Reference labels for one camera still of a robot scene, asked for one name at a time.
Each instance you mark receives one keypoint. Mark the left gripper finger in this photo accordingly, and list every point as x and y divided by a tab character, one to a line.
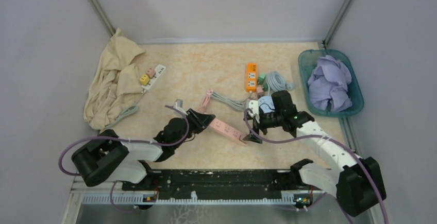
205	120
194	113

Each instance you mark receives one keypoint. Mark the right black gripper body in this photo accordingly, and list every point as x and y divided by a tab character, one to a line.
269	120

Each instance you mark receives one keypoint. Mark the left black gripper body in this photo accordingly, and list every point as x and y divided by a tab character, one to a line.
194	127

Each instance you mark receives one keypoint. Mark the pink power strip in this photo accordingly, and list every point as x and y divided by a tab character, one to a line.
228	131

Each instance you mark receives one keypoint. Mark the pink USB charger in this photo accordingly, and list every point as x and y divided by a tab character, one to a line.
260	91

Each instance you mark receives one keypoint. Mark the orange power strip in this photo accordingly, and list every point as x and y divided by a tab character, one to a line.
251	77

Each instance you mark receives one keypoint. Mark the round light blue power socket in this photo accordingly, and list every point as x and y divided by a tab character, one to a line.
265	102

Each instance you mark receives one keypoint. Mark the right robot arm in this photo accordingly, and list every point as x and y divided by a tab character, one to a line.
356	183

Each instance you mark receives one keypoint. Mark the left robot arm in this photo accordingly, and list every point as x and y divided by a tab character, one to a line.
108	157

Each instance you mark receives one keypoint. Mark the yellow USB charger plug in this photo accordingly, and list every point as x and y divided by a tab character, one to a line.
144	80

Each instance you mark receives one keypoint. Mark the white power strip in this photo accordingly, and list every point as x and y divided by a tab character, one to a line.
160	69

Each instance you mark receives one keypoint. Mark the lavender cloth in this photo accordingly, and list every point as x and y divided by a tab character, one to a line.
328	85

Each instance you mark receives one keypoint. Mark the pink charger on white strip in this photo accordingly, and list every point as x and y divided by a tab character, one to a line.
150	73

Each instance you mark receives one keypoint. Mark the teal plastic basket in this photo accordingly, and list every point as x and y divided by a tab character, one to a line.
307	61

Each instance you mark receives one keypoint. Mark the beige cloth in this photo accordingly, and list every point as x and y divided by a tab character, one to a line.
115	89

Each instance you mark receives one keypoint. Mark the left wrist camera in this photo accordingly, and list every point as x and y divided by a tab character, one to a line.
178	106

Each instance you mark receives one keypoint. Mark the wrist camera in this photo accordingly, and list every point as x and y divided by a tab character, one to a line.
253	107
178	106

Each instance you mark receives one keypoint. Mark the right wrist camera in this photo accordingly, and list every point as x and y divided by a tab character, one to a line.
253	107

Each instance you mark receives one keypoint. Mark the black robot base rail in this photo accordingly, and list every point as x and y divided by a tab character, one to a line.
251	184

